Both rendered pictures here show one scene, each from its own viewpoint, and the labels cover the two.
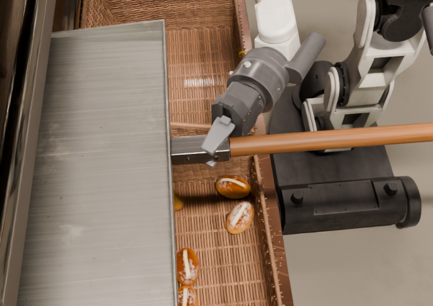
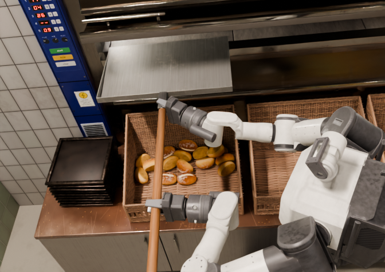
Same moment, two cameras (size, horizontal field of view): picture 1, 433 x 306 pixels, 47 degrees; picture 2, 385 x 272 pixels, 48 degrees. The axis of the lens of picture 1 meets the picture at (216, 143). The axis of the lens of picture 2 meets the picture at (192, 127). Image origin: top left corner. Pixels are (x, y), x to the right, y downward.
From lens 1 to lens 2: 1.46 m
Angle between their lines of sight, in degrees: 56
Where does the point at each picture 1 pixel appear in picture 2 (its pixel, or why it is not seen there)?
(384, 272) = not seen: outside the picture
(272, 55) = (197, 115)
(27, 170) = (125, 36)
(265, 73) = (188, 113)
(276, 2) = (230, 117)
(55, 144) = (175, 66)
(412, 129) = (157, 168)
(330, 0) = not seen: outside the picture
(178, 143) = (163, 93)
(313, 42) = (207, 132)
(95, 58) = (215, 71)
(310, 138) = (158, 132)
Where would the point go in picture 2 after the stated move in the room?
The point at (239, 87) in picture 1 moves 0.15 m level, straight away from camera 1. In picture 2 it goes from (181, 105) to (222, 106)
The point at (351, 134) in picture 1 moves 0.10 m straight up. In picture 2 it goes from (158, 146) to (153, 127)
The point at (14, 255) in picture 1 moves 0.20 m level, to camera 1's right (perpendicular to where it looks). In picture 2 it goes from (102, 38) to (89, 72)
